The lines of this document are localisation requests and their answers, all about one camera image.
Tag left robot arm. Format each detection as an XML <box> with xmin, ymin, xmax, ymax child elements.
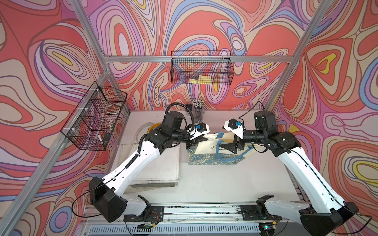
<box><xmin>84</xmin><ymin>102</ymin><xmax>210</xmax><ymax>223</ymax></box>

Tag white yellow-handled bag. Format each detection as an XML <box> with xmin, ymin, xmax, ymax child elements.
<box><xmin>114</xmin><ymin>131</ymin><xmax>180</xmax><ymax>192</ymax></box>

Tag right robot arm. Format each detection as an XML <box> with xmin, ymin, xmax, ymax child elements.
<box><xmin>221</xmin><ymin>109</ymin><xmax>361</xmax><ymax>236</ymax></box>

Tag olive green canvas bag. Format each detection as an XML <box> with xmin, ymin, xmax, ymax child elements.
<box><xmin>131</xmin><ymin>182</ymin><xmax>178</xmax><ymax>188</ymax></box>

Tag yellow sticky notes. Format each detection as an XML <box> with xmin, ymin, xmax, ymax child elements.
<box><xmin>188</xmin><ymin>75</ymin><xmax>212</xmax><ymax>85</ymax></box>

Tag black wire basket left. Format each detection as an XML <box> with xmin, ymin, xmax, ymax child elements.
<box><xmin>61</xmin><ymin>82</ymin><xmax>128</xmax><ymax>151</ymax></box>

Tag aluminium frame crossbar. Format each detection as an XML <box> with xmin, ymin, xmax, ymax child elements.
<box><xmin>104</xmin><ymin>56</ymin><xmax>294</xmax><ymax>63</ymax></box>

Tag black wire basket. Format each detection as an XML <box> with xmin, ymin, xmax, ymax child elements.
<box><xmin>170</xmin><ymin>49</ymin><xmax>235</xmax><ymax>85</ymax></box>
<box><xmin>61</xmin><ymin>82</ymin><xmax>128</xmax><ymax>151</ymax></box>

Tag aluminium frame post right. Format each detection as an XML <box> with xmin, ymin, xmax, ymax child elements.
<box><xmin>264</xmin><ymin>1</ymin><xmax>334</xmax><ymax>110</ymax></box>

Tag black wire basket back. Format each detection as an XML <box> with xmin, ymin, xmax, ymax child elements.
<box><xmin>170</xmin><ymin>49</ymin><xmax>235</xmax><ymax>85</ymax></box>

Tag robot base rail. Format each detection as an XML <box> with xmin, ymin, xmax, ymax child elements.
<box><xmin>78</xmin><ymin>203</ymin><xmax>309</xmax><ymax>236</ymax></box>

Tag aluminium frame post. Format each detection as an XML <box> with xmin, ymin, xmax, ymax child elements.
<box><xmin>69</xmin><ymin>0</ymin><xmax>132</xmax><ymax>114</ymax></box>
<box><xmin>264</xmin><ymin>1</ymin><xmax>334</xmax><ymax>110</ymax></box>

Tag black cup of sticks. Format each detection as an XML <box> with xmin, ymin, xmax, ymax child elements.
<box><xmin>192</xmin><ymin>98</ymin><xmax>204</xmax><ymax>123</ymax></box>

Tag aluminium frame post left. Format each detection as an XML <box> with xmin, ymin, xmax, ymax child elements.
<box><xmin>69</xmin><ymin>0</ymin><xmax>132</xmax><ymax>114</ymax></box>

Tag cream blue-handled tote bag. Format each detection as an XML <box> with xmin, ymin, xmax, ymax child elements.
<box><xmin>188</xmin><ymin>132</ymin><xmax>257</xmax><ymax>165</ymax></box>

